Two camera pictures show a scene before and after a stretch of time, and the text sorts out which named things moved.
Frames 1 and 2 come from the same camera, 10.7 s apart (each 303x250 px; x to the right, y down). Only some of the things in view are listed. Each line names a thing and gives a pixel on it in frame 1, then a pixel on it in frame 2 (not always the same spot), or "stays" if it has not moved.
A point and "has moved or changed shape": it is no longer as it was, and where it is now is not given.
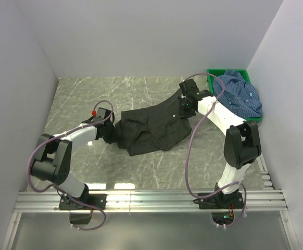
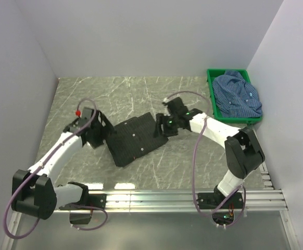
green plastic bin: (219, 72) stays
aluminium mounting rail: (266, 200) stays
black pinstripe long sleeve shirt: (152, 128) has moved or changed shape
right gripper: (181, 113) → (161, 120)
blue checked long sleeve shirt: (238, 95) stays
